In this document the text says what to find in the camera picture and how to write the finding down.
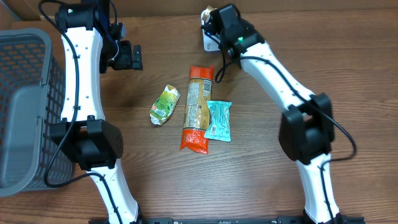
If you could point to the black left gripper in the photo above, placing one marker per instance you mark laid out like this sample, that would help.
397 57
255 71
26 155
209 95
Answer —
127 61

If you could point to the green tea packet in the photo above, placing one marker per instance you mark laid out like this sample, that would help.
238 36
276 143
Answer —
164 106

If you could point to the orange spaghetti package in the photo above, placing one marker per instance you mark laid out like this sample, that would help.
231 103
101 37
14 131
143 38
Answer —
197 115

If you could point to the teal wet wipes pack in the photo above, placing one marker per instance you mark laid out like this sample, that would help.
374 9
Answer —
219 127

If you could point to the white cream tube gold cap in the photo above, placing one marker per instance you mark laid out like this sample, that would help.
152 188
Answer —
205 16

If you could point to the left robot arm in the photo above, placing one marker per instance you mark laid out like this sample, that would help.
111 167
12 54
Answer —
92 44

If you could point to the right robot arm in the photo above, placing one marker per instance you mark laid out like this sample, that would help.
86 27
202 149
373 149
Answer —
306 130

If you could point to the white barcode scanner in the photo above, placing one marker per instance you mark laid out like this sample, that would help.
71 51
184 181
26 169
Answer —
210 44

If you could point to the grey plastic shopping basket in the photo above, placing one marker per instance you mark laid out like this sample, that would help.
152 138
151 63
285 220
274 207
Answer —
32 95

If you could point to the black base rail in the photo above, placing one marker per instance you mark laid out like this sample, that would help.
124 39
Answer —
278 220

